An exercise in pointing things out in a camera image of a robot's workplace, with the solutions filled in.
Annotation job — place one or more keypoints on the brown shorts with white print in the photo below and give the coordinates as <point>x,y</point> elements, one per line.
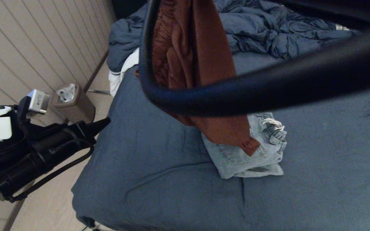
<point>198,48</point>

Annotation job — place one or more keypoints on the bed with blue sheet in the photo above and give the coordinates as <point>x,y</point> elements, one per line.
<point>332,160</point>

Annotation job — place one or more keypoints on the brown trash bin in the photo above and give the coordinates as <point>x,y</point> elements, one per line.
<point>78,111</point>

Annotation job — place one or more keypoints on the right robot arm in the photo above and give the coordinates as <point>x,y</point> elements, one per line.
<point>348,8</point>

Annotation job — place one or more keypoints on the black furniture panel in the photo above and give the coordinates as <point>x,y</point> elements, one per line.
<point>127,8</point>

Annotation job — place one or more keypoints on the crumpled blue duvet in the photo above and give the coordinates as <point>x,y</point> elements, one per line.
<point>268,29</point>

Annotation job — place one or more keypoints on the light blue denim shorts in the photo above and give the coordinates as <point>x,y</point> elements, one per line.
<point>246,160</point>

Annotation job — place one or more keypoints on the clear plastic bag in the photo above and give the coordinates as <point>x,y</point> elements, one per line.
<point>66,93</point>

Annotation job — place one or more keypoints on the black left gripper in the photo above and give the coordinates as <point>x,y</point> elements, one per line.
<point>37,157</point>

